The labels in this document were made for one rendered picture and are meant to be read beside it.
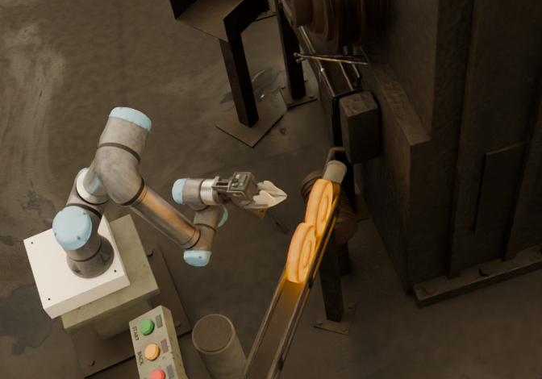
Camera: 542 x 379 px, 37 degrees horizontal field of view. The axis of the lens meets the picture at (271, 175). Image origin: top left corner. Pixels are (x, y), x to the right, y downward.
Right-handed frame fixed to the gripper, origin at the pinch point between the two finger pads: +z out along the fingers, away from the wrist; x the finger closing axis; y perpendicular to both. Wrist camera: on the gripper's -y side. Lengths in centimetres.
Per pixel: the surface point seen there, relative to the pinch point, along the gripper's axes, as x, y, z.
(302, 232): -14.0, 4.8, 12.8
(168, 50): 106, -38, -115
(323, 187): 1.8, 2.9, 13.2
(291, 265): -22.2, 1.9, 11.3
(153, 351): -48, -3, -23
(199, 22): 71, 6, -57
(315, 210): -4.9, 1.8, 12.5
